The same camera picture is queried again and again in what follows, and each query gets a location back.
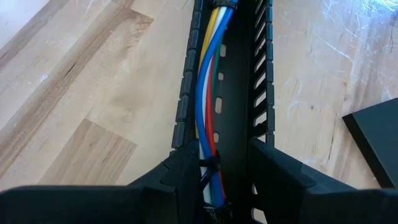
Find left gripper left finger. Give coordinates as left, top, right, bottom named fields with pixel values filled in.
left=0, top=139, right=200, bottom=224

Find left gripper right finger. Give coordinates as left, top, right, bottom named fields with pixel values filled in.
left=248, top=138, right=398, bottom=224

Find black cable connector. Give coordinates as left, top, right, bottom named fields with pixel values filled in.
left=201, top=202, right=234, bottom=224

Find black duct cover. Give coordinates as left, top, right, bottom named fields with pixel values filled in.
left=341, top=98, right=398, bottom=189

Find coloured wire bundle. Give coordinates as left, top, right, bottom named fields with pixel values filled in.
left=195, top=0, right=239, bottom=208

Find black slotted cable duct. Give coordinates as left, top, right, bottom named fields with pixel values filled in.
left=169, top=0, right=277, bottom=224

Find green cable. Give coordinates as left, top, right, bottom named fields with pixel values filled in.
left=213, top=40, right=223, bottom=91

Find multicolour wire bundle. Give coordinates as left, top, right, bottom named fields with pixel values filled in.
left=198, top=6, right=228, bottom=206

